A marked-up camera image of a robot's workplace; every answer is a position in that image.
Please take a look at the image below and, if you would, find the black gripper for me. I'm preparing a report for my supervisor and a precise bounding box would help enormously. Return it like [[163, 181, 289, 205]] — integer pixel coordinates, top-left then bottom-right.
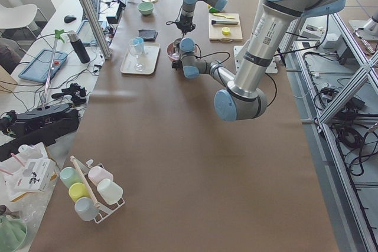
[[175, 19, 196, 32], [171, 39, 183, 70]]

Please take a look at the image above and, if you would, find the light blue cup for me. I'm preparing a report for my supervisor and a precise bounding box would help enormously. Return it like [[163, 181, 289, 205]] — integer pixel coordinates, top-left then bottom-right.
[[131, 37, 144, 56]]

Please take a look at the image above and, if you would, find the pastel pink cup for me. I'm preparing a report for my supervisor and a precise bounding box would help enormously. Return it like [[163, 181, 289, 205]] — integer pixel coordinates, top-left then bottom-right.
[[88, 166, 113, 186]]

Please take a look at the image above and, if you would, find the pastel white cup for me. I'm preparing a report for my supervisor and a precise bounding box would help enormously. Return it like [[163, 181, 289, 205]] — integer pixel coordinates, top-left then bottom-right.
[[97, 179, 123, 205]]

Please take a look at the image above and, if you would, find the white cup rack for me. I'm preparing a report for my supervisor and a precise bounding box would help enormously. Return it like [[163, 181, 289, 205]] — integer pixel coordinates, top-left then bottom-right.
[[70, 156, 126, 224]]

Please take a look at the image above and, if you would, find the pastel green cup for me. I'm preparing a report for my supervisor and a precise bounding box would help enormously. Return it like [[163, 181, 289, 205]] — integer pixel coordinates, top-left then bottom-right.
[[59, 167, 82, 189]]

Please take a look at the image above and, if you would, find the pastel yellow cup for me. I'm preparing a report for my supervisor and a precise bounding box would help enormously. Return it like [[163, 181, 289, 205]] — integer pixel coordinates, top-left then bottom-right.
[[69, 182, 90, 202]]

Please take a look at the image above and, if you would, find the pastel blue-grey cup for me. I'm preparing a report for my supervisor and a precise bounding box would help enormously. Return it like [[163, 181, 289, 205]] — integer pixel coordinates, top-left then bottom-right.
[[74, 197, 99, 221]]

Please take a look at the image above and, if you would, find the pink bowl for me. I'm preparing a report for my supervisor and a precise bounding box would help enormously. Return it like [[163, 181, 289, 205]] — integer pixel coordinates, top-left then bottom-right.
[[167, 38, 181, 61]]

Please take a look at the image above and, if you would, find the steel muddler with black tip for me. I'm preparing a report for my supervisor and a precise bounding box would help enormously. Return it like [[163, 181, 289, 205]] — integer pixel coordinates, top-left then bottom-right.
[[211, 19, 239, 25]]

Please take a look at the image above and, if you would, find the yellow plastic knife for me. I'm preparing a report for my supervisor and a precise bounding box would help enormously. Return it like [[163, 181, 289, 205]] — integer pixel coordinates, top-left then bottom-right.
[[212, 13, 235, 19]]

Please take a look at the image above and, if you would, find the green lime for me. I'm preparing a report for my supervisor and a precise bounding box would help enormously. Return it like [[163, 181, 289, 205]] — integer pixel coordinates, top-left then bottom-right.
[[208, 7, 219, 14]]

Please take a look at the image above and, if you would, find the bamboo cutting board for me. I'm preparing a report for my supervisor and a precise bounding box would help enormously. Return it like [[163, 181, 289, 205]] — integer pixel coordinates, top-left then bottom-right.
[[208, 13, 243, 42]]

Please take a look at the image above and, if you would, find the cream rabbit serving tray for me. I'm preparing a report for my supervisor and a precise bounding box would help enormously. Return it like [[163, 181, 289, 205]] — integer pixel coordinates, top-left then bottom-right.
[[120, 42, 160, 75]]

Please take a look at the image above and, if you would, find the grey folded cloth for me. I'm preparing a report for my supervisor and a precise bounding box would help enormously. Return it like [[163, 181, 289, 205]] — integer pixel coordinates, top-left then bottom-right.
[[138, 29, 158, 42]]

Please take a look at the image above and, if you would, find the half lemon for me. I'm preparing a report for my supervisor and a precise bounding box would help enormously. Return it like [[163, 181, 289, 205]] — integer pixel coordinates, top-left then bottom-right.
[[221, 27, 231, 35]]

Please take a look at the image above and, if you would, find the light green bowl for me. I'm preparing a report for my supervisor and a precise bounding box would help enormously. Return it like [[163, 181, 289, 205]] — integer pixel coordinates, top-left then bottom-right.
[[137, 2, 154, 16]]

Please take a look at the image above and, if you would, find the clear wine glass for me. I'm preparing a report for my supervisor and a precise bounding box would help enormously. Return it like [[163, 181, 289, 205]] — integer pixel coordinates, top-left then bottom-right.
[[129, 40, 144, 71]]

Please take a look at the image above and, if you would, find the black keyboard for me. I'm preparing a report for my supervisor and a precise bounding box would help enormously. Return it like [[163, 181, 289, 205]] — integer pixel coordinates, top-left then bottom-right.
[[80, 0, 101, 22]]

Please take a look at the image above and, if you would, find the black water bottle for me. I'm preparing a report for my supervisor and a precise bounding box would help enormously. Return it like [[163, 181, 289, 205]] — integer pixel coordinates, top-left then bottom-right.
[[67, 30, 90, 64]]

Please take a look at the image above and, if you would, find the black computer mouse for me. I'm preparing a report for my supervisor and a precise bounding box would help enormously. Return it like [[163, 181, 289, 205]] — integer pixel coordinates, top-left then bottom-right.
[[63, 15, 76, 24]]

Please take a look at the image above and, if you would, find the blue teach pendant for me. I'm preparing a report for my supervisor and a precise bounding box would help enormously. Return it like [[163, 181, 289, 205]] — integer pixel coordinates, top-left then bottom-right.
[[18, 49, 68, 83]]

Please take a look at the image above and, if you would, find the white chair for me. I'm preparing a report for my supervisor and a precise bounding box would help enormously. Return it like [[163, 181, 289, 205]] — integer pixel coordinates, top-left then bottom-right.
[[1, 4, 48, 38]]

